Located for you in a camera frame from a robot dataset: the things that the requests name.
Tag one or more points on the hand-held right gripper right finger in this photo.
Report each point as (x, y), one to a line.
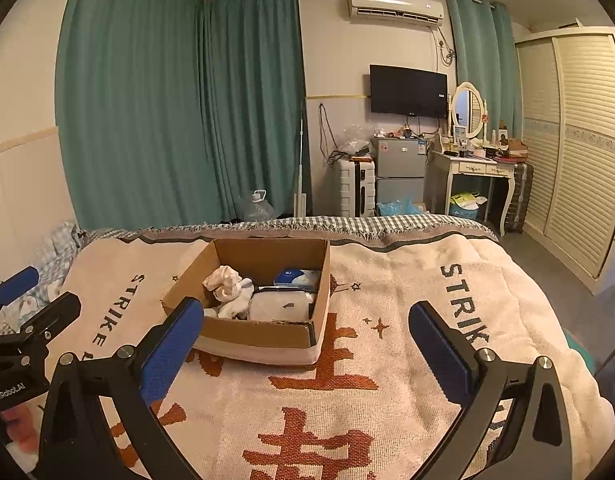
(437, 350)

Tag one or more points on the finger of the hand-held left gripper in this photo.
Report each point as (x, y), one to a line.
(17, 282)
(55, 312)

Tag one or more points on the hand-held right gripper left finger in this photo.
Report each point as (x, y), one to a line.
(170, 355)

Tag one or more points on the white sock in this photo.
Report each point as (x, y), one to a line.
(236, 305)

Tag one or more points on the cardboard box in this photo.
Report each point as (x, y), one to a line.
(257, 335)

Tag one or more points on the pale cloth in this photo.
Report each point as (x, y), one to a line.
(222, 280)

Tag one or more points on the large white tissue pack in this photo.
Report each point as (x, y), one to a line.
(282, 305)

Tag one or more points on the small blue tissue pack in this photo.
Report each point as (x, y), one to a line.
(297, 277)

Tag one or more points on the person's left hand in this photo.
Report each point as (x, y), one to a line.
(20, 422)

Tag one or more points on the beige printed blanket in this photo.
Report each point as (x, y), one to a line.
(387, 385)

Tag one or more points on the trash bin with paper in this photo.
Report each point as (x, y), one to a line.
(466, 205)

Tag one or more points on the blue plastic bag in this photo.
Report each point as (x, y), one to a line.
(395, 207)

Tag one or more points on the clear water jug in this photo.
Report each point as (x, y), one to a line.
(260, 207)

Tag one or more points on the dark suitcase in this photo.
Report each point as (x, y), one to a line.
(517, 195)

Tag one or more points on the white suitcase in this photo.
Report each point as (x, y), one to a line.
(355, 185)

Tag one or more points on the white dressing table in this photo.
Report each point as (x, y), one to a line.
(467, 167)

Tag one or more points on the grey small fridge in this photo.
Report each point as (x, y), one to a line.
(400, 160)

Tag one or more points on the small brown box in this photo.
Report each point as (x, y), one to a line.
(517, 149)

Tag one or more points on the teal curtain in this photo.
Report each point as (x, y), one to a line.
(480, 60)
(257, 100)
(132, 95)

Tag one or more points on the white mop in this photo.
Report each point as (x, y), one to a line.
(300, 170)

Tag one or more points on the clear plastic bag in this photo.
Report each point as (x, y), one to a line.
(355, 137)

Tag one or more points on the oval white mirror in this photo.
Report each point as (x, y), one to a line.
(467, 110)

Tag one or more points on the cream louvered wardrobe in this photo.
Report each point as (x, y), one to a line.
(577, 150)

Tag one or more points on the white air conditioner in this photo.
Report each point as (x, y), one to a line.
(395, 5)

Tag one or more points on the black wall television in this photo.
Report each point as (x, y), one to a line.
(407, 90)

